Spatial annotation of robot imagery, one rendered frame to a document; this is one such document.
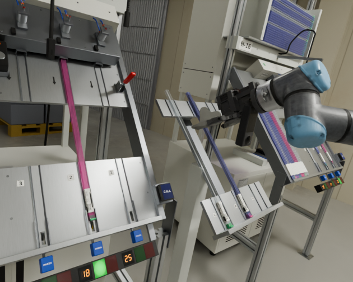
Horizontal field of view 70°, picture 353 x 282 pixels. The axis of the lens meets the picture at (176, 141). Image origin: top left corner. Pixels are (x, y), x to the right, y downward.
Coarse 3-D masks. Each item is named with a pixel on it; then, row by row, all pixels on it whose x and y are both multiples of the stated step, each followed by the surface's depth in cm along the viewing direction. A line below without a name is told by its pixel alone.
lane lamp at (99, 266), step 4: (100, 260) 61; (104, 260) 62; (96, 264) 60; (100, 264) 61; (104, 264) 61; (96, 268) 60; (100, 268) 60; (104, 268) 61; (96, 272) 59; (100, 272) 60; (104, 272) 60; (96, 276) 59; (100, 276) 60
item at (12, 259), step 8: (160, 216) 72; (128, 224) 66; (136, 224) 67; (144, 224) 69; (104, 232) 61; (112, 232) 62; (72, 240) 57; (80, 240) 57; (88, 240) 58; (40, 248) 53; (48, 248) 53; (56, 248) 54; (8, 256) 49; (16, 256) 50; (24, 256) 50; (32, 256) 53; (0, 264) 48; (8, 264) 54
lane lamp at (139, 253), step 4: (136, 248) 67; (140, 248) 68; (136, 252) 67; (140, 252) 67; (144, 252) 68; (136, 256) 66; (140, 256) 67; (144, 256) 68; (136, 260) 66; (140, 260) 66
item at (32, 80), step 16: (16, 64) 69; (32, 64) 71; (48, 64) 74; (80, 64) 81; (96, 64) 85; (0, 80) 64; (16, 80) 67; (32, 80) 69; (48, 80) 72; (80, 80) 78; (96, 80) 82; (112, 80) 86; (0, 96) 63; (16, 96) 65; (32, 96) 68; (48, 96) 70; (64, 96) 73; (80, 96) 76; (96, 96) 79; (112, 96) 83
